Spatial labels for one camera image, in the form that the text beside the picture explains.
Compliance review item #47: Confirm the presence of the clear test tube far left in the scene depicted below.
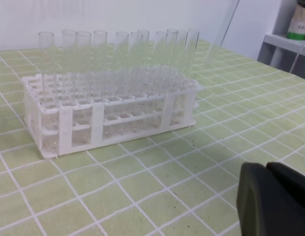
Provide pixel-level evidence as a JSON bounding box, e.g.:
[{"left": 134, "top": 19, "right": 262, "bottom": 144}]
[{"left": 38, "top": 31, "right": 57, "bottom": 109}]

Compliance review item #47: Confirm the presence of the clear glass test tube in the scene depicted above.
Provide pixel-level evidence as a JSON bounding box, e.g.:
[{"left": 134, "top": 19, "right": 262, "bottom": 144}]
[{"left": 206, "top": 0, "right": 240, "bottom": 65}]

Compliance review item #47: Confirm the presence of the grey shelf unit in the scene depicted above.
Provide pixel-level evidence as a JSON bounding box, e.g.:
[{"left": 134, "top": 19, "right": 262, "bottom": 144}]
[{"left": 257, "top": 0, "right": 305, "bottom": 79}]

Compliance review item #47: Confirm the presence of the white plastic test tube rack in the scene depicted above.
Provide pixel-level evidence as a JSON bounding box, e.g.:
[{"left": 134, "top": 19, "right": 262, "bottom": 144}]
[{"left": 22, "top": 74, "right": 203, "bottom": 159}]

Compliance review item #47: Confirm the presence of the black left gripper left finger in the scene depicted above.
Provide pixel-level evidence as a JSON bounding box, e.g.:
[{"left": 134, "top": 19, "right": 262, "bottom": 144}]
[{"left": 236, "top": 162, "right": 305, "bottom": 236}]

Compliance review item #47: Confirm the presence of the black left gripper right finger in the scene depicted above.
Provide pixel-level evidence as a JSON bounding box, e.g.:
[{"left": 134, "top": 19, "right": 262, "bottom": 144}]
[{"left": 266, "top": 162, "right": 305, "bottom": 209}]

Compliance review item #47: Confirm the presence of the green labelled bottle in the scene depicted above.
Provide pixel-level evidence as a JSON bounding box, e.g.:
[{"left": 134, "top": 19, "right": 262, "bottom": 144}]
[{"left": 286, "top": 0, "right": 305, "bottom": 40}]

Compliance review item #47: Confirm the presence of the clear test tube far right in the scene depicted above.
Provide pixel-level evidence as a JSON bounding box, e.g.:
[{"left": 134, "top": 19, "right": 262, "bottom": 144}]
[{"left": 184, "top": 29, "right": 199, "bottom": 77}]

